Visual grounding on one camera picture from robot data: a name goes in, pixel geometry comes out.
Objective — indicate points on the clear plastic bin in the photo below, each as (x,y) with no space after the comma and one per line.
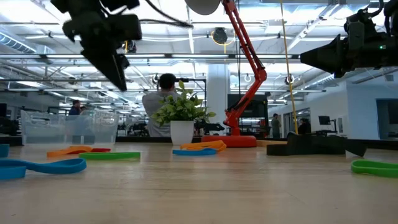
(46,130)

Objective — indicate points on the black cabinet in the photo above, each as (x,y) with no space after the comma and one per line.
(255,109)

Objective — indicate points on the green plant in white pot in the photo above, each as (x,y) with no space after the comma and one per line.
(182,132)

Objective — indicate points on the black equipment on bench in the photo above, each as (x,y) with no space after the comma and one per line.
(214,127)

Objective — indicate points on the person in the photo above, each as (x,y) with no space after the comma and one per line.
(304,127)
(275,126)
(74,109)
(152,105)

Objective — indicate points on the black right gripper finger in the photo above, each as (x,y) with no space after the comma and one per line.
(332,56)

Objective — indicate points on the blue rubber band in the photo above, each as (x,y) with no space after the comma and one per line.
(192,152)
(71,166)

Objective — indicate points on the red desk lamp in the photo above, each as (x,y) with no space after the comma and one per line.
(230,141)

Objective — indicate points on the orange rubber band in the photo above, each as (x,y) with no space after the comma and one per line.
(214,145)
(59,152)

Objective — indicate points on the white building column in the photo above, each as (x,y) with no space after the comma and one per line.
(217,93)

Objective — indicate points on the black flat stand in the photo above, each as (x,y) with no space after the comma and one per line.
(311,146)

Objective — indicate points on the long overhead light bar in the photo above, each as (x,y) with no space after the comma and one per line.
(199,56)

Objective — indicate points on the green rubber band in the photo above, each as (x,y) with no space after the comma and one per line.
(109,156)
(354,168)

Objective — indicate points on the black aluminium table frame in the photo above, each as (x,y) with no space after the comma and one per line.
(382,144)

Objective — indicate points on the black monitor on stand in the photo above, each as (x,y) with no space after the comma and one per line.
(324,120)

